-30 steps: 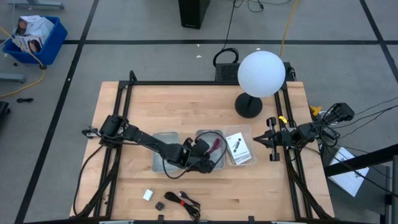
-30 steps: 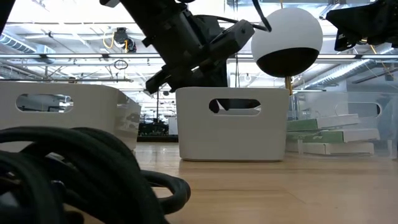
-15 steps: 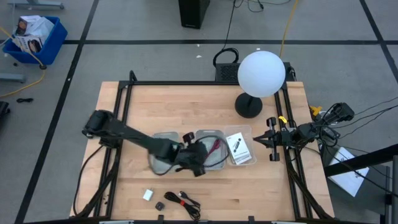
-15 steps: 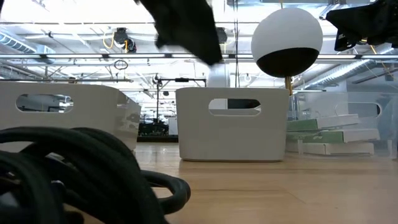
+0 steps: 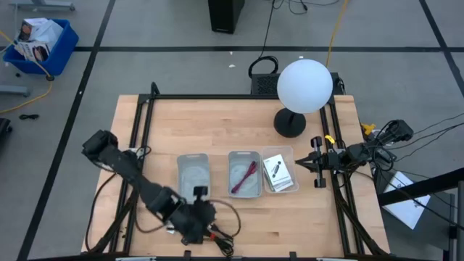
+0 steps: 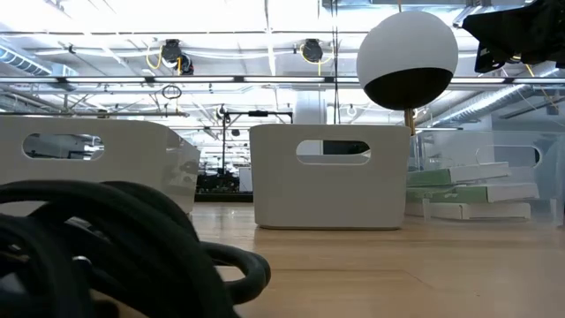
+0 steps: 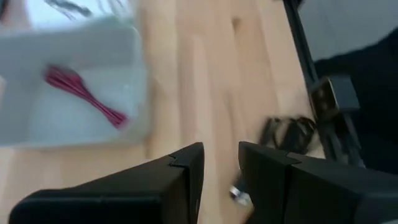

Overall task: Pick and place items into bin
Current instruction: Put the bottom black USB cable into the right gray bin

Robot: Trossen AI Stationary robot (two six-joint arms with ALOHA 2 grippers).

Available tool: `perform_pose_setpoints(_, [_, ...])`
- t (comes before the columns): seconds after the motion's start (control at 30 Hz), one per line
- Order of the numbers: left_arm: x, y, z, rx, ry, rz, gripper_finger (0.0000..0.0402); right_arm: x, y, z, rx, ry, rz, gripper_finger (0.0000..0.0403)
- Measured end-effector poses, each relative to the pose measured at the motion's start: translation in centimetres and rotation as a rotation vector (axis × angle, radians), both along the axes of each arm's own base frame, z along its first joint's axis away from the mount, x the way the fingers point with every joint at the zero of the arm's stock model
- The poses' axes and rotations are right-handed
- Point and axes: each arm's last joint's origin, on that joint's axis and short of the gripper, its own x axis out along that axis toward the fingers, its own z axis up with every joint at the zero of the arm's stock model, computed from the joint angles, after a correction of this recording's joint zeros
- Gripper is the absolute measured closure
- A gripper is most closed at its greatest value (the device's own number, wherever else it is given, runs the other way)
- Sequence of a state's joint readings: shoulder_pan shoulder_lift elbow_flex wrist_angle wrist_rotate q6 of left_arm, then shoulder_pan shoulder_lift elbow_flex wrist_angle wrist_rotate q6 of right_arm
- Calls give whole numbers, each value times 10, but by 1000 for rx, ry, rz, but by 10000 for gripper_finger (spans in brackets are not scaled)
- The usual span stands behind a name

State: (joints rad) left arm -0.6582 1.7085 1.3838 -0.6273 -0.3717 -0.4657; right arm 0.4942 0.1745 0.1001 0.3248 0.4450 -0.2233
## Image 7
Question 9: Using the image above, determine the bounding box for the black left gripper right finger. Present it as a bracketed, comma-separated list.
[238, 141, 398, 224]

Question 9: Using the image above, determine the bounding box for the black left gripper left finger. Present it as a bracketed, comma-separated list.
[8, 142, 205, 224]

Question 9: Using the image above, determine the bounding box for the black cable with red tie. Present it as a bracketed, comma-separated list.
[259, 115, 318, 155]

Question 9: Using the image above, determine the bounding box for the short black USB cable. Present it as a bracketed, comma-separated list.
[229, 174, 254, 208]

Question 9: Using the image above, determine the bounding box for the magenta twist tie bundle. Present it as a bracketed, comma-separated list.
[43, 64, 130, 129]

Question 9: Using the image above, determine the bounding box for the grey plastic bin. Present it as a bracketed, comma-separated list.
[0, 17, 152, 149]

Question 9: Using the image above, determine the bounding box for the black frame bracket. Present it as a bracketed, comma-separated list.
[310, 76, 361, 122]

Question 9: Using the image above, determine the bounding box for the black aluminium table frame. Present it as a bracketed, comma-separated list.
[281, 0, 366, 169]

